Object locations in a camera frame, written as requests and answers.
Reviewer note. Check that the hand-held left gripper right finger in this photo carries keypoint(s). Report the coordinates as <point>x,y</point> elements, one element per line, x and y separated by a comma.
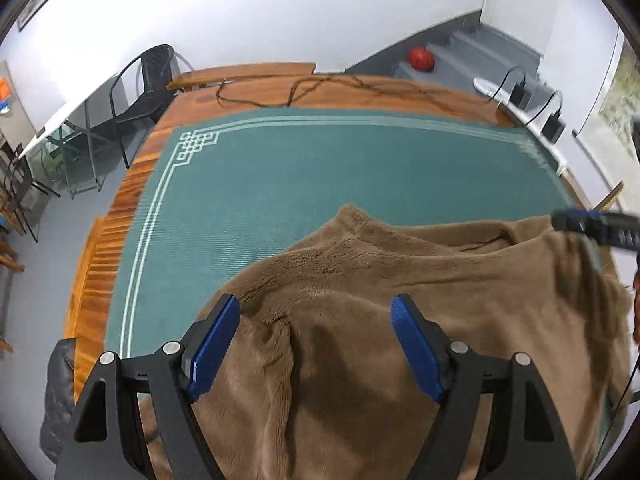
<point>417,350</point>

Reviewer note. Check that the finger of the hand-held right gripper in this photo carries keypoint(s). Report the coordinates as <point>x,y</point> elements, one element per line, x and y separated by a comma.
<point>595,224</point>

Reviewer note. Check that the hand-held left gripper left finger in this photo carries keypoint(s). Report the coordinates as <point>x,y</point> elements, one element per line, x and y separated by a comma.
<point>215,345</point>

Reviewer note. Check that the brown fleece garment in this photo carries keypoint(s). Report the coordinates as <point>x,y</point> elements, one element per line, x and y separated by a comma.
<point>350,285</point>

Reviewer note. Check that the wooden stick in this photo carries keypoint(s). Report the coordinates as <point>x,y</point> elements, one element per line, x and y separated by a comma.
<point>611,195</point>

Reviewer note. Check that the long wooden bench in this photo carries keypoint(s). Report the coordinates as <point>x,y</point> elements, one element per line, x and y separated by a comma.
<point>75,305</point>

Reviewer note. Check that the white power strip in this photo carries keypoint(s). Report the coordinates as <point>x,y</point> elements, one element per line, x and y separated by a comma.
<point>487,87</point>

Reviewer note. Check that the green table mat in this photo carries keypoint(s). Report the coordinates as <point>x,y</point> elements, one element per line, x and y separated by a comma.
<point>300,170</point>

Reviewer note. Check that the grey staircase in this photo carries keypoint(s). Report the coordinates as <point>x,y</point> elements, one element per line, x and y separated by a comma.
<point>475,45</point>

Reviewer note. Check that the wooden chair with blue seat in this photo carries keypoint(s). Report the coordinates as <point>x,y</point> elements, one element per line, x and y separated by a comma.
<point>11,262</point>

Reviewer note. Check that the red ball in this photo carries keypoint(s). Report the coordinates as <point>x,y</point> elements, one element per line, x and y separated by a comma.
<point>421,58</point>

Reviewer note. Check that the green plastic stool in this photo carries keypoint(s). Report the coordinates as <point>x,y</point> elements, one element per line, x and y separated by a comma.
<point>54,160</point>

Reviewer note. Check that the black metal chair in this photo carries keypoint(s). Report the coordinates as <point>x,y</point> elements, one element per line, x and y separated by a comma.
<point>20,175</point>

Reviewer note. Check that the white folding table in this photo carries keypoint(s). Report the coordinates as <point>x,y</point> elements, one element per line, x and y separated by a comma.
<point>70,112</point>

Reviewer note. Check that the black metal armchair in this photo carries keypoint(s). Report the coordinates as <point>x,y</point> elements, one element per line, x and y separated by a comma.
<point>155,65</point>

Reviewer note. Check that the orange and blue packet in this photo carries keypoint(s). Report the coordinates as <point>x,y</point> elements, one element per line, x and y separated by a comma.
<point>4,92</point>

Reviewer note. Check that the wall map poster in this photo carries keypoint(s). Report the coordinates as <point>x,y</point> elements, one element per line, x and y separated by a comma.
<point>622,105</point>

